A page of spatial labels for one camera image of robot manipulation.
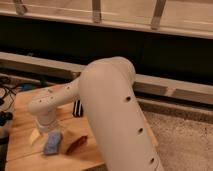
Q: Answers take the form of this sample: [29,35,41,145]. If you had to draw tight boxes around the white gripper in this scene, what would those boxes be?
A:
[29,121,59,145]

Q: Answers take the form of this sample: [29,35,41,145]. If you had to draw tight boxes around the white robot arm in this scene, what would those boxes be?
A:
[28,57,164,171]

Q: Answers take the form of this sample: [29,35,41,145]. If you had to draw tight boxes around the wooden table board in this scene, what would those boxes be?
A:
[5,83,160,171]

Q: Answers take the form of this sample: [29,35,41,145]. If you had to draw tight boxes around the brown wooden stick object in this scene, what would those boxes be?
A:
[66,135,88,154]

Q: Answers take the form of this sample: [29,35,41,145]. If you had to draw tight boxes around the black cables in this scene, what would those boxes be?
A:
[0,76,18,127]

